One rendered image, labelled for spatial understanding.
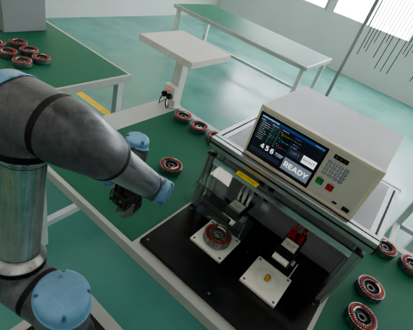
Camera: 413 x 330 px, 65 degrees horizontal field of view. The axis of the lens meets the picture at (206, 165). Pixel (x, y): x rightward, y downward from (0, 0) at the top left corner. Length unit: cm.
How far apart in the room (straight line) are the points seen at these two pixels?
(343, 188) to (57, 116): 87
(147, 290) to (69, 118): 162
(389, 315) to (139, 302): 124
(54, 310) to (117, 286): 129
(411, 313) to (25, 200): 145
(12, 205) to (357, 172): 91
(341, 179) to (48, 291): 86
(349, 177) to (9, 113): 92
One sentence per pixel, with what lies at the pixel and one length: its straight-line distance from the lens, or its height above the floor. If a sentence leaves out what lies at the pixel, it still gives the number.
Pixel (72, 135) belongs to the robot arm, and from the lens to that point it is 53.
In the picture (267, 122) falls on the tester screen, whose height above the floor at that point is 127.
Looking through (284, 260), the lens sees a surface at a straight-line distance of 125.
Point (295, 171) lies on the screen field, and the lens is 116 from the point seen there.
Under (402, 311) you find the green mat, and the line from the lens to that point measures 162.
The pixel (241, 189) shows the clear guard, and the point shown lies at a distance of 113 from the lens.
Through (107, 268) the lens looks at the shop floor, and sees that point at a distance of 211.
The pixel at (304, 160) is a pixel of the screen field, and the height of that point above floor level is 122.
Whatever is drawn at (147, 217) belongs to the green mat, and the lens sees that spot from 137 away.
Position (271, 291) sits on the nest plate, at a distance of 127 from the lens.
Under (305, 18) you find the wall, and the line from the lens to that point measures 776.
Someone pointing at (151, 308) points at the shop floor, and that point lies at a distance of 200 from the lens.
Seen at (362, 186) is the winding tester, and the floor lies 125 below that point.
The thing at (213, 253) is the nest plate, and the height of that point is 78.
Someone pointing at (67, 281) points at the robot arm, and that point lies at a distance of 81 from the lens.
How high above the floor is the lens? 175
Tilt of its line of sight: 36 degrees down
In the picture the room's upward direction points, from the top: 19 degrees clockwise
